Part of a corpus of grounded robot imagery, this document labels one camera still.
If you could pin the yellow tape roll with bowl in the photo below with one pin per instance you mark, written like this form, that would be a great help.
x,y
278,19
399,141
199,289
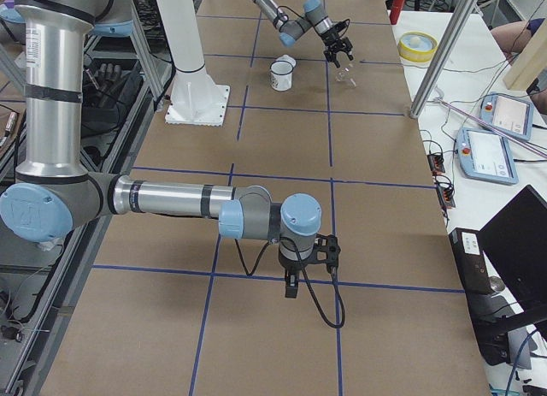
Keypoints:
x,y
417,47

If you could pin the far teach pendant tablet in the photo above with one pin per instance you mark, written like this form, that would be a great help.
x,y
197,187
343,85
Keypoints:
x,y
513,115

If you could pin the red cylinder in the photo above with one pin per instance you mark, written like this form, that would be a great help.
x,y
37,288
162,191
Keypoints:
x,y
396,8

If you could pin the aluminium frame post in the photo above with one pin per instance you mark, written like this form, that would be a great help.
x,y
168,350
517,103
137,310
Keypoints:
x,y
451,34

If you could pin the teach pendant tablet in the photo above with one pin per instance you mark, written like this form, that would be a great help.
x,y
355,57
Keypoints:
x,y
485,156
513,115

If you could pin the seated person in black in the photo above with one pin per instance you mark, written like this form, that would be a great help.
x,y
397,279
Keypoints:
x,y
513,37

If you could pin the black desktop computer box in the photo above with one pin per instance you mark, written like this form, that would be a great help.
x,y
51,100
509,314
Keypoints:
x,y
470,261

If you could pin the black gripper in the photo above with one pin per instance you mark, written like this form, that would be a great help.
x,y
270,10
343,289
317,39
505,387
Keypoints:
x,y
331,39
291,267

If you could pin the white ceramic lid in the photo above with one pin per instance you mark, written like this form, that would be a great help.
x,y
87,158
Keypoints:
x,y
289,59

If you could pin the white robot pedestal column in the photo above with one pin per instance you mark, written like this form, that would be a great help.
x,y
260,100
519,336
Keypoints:
x,y
195,99

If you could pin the black monitor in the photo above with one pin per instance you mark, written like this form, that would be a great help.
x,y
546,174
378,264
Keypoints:
x,y
514,240

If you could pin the near teach pendant tablet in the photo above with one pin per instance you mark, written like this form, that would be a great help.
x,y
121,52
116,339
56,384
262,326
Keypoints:
x,y
485,156

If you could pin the clear glass funnel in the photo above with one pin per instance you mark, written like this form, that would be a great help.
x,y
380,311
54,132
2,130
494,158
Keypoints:
x,y
345,76

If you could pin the white blue patterned mug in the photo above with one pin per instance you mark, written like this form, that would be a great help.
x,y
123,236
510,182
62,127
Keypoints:
x,y
281,75

